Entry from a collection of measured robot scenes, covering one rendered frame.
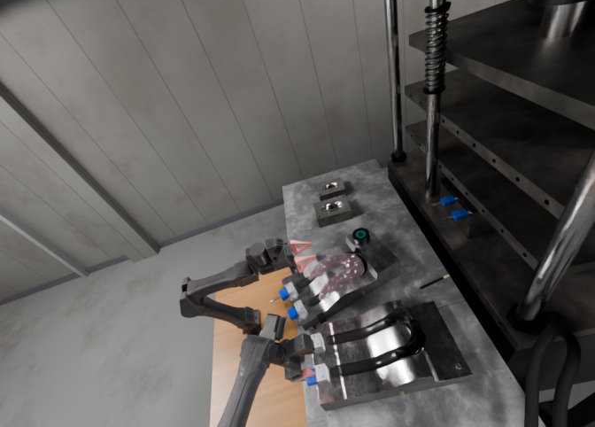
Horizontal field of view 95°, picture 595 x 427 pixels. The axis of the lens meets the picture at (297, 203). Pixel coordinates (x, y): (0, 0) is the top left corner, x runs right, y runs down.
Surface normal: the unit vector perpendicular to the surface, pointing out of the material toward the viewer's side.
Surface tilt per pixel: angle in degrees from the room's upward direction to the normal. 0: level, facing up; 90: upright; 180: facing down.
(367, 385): 2
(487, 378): 0
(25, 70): 90
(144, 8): 90
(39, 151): 90
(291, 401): 0
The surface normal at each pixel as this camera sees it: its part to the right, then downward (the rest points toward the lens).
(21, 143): 0.19, 0.61
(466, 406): -0.28, -0.72
